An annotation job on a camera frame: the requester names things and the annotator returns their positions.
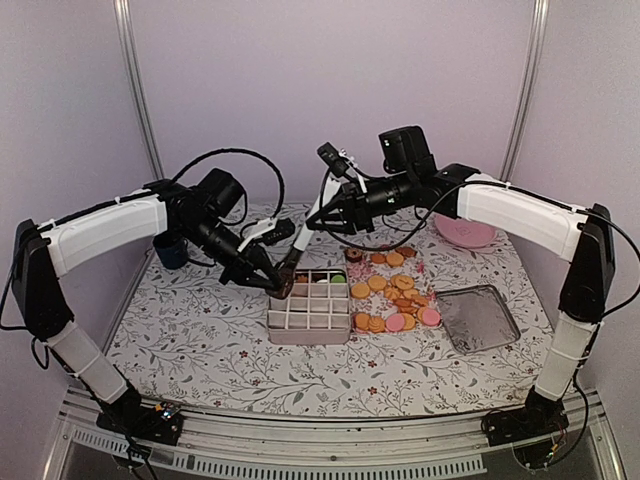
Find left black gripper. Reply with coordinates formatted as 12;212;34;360
180;215;284;292

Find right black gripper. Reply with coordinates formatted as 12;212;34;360
304;171;413;237

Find metal serving tongs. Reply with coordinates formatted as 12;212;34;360
267;177;340;299

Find metal tin with white dividers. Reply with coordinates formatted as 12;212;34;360
266;269;352;346

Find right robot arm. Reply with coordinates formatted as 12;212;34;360
306;126;615;436

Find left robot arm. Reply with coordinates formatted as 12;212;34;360
9;168;281;434

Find chocolate donut cookie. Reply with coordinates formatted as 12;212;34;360
344;248;364;263

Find dark blue cup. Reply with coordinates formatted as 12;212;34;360
152;232;189;270

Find floral tablecloth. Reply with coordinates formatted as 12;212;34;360
108;224;553;417

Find pink plate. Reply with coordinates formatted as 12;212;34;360
434;214;497;249

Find pink round cookie right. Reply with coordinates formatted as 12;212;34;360
417;307;441;327

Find silver tin lid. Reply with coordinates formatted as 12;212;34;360
436;285;521;355

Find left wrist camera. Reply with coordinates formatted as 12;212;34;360
237;218;296;252

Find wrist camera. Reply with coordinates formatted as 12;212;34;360
237;218;296;252
316;142;366;192

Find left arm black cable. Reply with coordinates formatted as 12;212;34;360
169;147;286;221

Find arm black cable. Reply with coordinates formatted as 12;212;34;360
344;182;632;321
169;147;286;221

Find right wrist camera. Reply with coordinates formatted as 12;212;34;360
316;142;366;192

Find aluminium front rail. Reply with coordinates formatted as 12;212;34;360
43;388;627;479

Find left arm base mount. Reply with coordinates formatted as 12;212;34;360
96;400;184;446

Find right aluminium frame post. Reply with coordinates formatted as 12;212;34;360
499;0;550;181

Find aluminium frame post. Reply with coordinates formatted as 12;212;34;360
113;0;165;180
499;0;550;181

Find left aluminium frame post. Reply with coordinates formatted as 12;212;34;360
113;0;165;180

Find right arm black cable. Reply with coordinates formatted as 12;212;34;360
344;182;632;321

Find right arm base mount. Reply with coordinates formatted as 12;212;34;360
481;398;569;446

